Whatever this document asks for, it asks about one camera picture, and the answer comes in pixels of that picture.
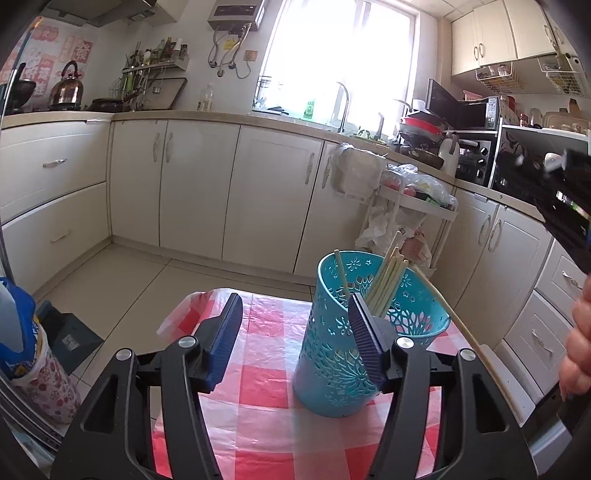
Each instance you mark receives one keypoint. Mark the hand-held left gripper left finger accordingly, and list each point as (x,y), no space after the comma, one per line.
(226,337)

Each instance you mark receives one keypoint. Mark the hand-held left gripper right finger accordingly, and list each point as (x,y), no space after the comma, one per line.
(367,337)

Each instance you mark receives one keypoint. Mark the bunch of wooden chopsticks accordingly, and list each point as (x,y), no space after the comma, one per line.
(385,288)

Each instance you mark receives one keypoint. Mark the blue perforated plastic basket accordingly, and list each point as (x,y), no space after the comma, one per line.
(332,378)

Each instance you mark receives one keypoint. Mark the single light wood chopstick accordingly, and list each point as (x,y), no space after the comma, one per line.
(443,307)

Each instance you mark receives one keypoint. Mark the person's right hand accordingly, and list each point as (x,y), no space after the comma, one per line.
(579,350)

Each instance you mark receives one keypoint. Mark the red white checkered tablecloth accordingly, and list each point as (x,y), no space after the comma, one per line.
(258,369)

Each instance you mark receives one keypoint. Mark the pink plastic bag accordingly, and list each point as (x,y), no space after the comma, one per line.
(415,247)

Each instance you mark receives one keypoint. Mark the black toaster oven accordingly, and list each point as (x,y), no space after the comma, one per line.
(475,159)

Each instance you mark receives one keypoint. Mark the white plastic bag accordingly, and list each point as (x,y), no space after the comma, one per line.
(374,228)

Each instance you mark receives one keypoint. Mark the white plastic bottle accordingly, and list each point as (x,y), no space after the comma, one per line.
(448,157)

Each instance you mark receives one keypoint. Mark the white rolling cart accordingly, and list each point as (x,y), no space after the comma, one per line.
(415,201)

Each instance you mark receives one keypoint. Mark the black microwave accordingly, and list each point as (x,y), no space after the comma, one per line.
(461,108)

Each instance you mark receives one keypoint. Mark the bagged groceries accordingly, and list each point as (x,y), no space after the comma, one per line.
(420,182)

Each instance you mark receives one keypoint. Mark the cream kitchen base cabinets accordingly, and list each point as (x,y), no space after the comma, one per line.
(194,184)

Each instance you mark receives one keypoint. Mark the dark box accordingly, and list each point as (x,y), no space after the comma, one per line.
(69,337)

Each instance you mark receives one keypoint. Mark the dark pan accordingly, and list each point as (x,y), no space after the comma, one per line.
(422,154)

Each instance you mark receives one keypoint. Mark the red lidded pot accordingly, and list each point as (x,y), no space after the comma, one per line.
(422,127)

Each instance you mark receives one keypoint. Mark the translucent hanging plastic bag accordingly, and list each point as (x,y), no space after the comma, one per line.
(355,168)

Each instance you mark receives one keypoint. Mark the cream upper cabinets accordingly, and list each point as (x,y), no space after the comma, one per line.
(494,37)

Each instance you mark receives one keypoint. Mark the floral printed bag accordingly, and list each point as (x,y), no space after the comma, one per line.
(41,387)

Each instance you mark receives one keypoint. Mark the blue yellow bag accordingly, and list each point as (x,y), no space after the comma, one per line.
(18,332)

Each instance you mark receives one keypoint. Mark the chrome faucet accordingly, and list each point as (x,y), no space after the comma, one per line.
(345,106)

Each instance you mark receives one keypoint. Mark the green dish soap bottle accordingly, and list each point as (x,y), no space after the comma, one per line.
(309,110)

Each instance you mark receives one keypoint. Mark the clear bottle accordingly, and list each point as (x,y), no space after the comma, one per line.
(206,99)

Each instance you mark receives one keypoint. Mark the dark cutting board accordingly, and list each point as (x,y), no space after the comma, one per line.
(168,92)

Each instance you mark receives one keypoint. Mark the black frying pan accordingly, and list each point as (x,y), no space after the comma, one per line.
(106,104)

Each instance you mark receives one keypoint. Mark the kitchen window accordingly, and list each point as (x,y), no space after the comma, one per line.
(332,55)

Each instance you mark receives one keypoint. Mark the steel kettle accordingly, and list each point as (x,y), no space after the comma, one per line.
(67,90)

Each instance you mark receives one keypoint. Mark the black wok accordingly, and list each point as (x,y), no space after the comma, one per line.
(21,94)

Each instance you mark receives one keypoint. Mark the range hood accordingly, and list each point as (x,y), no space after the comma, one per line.
(111,11)

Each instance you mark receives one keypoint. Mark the grey metal frame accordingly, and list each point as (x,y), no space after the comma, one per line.
(23,424)

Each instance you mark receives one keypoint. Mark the wall spice rack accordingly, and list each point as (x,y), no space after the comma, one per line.
(157,64)

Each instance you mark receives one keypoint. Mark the wall power outlet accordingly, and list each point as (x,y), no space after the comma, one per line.
(250,55)

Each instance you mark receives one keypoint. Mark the wall water heater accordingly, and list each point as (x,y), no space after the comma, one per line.
(235,14)

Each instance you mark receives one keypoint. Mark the pink wall posters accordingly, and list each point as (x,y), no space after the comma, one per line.
(51,46)

